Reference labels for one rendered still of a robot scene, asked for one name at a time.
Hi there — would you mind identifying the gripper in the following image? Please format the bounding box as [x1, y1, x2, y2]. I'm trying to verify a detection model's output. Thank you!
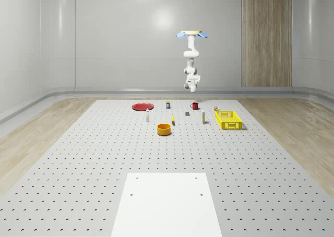
[186, 74, 202, 85]

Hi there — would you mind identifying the drone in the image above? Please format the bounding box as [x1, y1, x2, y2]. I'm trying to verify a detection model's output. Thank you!
[176, 30, 209, 40]

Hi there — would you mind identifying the red plate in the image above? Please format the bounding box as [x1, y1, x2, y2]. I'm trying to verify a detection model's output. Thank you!
[132, 102, 156, 112]

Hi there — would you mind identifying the yellow basket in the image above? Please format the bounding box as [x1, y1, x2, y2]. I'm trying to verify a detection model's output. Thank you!
[214, 110, 244, 131]

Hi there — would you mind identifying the yellow bowl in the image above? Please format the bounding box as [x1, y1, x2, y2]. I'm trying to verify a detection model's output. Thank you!
[157, 123, 172, 137]

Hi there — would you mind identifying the white board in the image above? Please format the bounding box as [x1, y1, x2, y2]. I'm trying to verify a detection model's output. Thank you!
[110, 172, 223, 237]

